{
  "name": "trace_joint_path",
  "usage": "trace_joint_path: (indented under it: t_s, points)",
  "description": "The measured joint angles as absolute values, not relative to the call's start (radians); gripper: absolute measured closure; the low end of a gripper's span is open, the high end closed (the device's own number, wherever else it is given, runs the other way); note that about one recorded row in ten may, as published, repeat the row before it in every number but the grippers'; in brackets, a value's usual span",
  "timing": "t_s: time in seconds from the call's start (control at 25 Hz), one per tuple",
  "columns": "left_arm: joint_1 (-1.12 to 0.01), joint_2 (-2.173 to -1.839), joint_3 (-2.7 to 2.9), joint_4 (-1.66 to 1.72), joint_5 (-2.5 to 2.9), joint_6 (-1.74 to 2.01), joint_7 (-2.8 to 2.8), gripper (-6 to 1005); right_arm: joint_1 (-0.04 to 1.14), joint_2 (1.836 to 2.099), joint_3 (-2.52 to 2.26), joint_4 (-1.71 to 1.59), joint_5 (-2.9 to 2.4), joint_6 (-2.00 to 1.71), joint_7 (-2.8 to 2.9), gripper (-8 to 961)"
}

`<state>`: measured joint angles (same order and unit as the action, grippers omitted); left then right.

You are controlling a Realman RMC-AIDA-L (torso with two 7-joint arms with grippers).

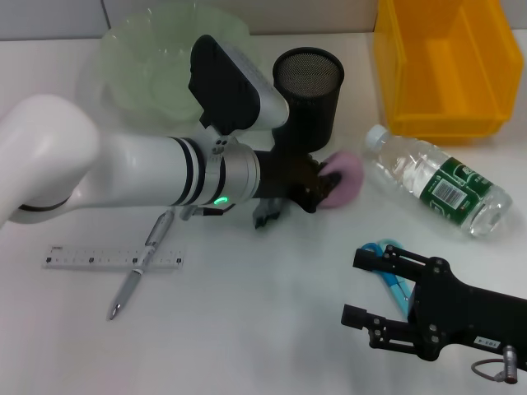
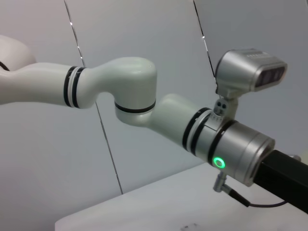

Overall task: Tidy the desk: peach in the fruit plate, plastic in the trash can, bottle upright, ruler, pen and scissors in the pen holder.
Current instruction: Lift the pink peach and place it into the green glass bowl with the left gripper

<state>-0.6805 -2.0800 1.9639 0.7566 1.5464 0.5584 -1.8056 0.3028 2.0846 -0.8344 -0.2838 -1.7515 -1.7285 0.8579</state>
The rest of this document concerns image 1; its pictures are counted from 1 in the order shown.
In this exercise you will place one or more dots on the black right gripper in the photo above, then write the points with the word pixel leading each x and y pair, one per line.
pixel 461 312

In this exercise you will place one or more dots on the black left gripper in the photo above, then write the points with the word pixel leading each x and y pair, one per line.
pixel 280 177

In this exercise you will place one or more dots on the green plastic wrapper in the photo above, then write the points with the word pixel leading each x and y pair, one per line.
pixel 267 214

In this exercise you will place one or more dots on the clear green-label water bottle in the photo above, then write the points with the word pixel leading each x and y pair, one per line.
pixel 436 177

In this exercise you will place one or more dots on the white and silver left arm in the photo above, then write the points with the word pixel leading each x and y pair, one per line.
pixel 123 168

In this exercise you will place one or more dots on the blue scissors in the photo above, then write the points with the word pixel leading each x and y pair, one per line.
pixel 393 282

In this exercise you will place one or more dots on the black mesh pen holder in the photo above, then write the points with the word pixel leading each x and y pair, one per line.
pixel 313 94

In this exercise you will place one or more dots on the silver ballpoint pen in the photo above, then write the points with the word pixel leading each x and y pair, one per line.
pixel 140 263

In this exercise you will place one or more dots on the green translucent fruit bowl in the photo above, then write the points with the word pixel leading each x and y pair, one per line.
pixel 148 61

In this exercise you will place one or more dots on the clear plastic ruler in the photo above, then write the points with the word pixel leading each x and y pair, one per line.
pixel 82 259

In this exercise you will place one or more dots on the yellow plastic bin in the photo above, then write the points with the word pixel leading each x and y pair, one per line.
pixel 444 66

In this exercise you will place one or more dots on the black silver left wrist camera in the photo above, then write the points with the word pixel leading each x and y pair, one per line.
pixel 230 90

